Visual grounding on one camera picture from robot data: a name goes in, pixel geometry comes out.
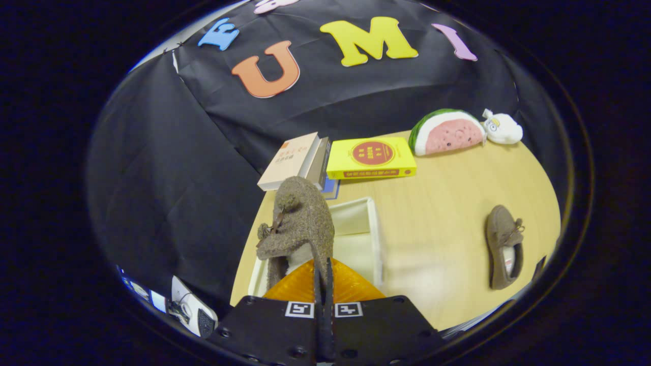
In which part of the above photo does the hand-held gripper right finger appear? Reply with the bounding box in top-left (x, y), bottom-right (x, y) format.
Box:
top-left (325, 258), bottom-right (446, 366)

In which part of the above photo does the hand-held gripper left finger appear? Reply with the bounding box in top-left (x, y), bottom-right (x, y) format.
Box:
top-left (209, 258), bottom-right (324, 366)

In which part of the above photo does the beige fabric storage box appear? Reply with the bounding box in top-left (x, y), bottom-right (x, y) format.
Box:
top-left (248, 197), bottom-right (383, 298)

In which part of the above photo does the beige book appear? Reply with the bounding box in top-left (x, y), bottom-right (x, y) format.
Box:
top-left (257, 132), bottom-right (321, 192)

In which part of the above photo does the yellow book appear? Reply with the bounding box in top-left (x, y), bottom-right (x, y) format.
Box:
top-left (326, 136), bottom-right (418, 180)

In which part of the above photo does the grey book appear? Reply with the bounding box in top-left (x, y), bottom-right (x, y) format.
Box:
top-left (305, 136), bottom-right (331, 190)

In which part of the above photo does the white printed box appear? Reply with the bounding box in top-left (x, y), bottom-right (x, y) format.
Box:
top-left (170, 276), bottom-right (219, 339)

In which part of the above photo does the brown fuzzy shoe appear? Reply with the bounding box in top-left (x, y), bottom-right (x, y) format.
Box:
top-left (256, 176), bottom-right (335, 290)
top-left (485, 204), bottom-right (525, 291)

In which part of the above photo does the black backdrop cloth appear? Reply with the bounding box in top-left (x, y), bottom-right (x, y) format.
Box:
top-left (86, 0), bottom-right (568, 316)

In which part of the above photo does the watermelon slice plush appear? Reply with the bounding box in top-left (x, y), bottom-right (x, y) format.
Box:
top-left (408, 108), bottom-right (486, 157)

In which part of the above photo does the white plush toy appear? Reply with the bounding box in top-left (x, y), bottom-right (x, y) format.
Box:
top-left (482, 108), bottom-right (523, 145)

